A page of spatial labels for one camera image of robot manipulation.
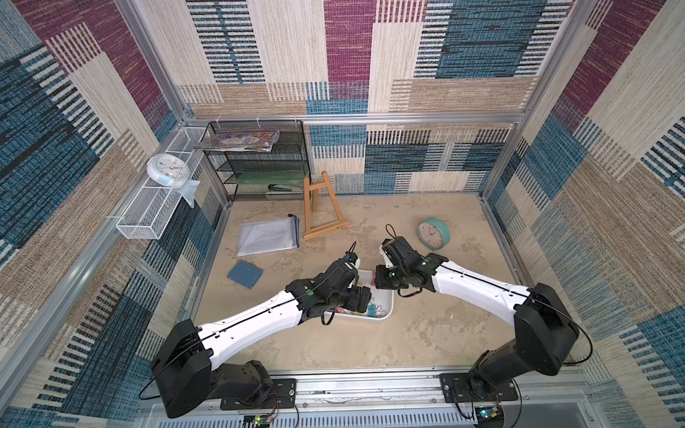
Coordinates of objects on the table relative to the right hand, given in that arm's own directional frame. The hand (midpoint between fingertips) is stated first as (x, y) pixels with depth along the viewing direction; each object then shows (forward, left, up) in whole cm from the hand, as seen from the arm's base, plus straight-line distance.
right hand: (373, 278), depth 86 cm
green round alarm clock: (+18, -23, -1) cm, 30 cm away
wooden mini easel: (+22, +22, -4) cm, 31 cm away
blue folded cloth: (+7, +44, -8) cm, 46 cm away
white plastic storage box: (-4, -3, -9) cm, 10 cm away
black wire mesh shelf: (+44, +36, +6) cm, 57 cm away
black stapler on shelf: (+40, +36, +1) cm, 54 cm away
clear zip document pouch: (+24, +40, -9) cm, 47 cm away
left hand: (-6, +4, +3) cm, 8 cm away
